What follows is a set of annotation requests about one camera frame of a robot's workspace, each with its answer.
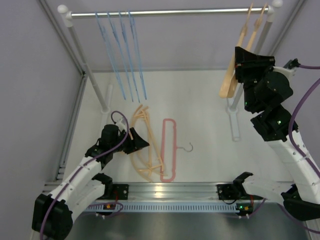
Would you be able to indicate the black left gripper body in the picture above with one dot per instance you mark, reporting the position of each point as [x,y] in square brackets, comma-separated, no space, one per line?
[127,146]

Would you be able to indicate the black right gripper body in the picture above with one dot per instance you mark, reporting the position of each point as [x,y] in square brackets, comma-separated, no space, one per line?
[252,76]

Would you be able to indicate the beige plastic hanger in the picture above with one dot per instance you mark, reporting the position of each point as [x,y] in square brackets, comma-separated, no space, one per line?
[257,24]
[224,89]
[154,164]

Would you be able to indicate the blue wire hanger four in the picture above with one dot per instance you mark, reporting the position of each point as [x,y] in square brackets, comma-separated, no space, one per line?
[137,52]

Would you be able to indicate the blue wire hanger two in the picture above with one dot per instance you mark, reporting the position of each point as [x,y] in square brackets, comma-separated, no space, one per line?
[114,31]

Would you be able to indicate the blue wire hanger one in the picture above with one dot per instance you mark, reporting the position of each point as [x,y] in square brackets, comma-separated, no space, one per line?
[110,53]

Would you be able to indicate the blue wire hanger three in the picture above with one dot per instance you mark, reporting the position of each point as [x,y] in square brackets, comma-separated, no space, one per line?
[125,39]

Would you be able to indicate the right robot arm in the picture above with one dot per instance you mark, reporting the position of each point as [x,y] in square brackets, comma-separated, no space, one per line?
[266,87]

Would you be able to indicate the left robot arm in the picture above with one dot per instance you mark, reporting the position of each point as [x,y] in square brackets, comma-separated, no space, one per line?
[55,213]

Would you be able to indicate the white right rack foot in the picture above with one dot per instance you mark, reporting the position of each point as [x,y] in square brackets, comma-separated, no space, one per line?
[232,112]

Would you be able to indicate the silver horizontal rack rod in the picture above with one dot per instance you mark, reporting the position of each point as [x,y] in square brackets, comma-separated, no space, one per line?
[160,13]

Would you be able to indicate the white right rack pole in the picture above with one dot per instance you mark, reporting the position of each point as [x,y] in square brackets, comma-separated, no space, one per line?
[275,6]

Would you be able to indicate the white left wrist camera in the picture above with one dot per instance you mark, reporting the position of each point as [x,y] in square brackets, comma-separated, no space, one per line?
[121,123]

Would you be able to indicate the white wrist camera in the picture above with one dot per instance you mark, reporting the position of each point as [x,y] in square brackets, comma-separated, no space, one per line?
[121,123]
[289,69]

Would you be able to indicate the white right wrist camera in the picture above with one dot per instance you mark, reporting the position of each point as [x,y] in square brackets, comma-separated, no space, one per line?
[289,69]

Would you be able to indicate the aluminium front rail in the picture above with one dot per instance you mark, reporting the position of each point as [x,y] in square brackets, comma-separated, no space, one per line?
[172,191]

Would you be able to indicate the white slotted cable duct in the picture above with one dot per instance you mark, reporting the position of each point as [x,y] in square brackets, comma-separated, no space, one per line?
[168,207]

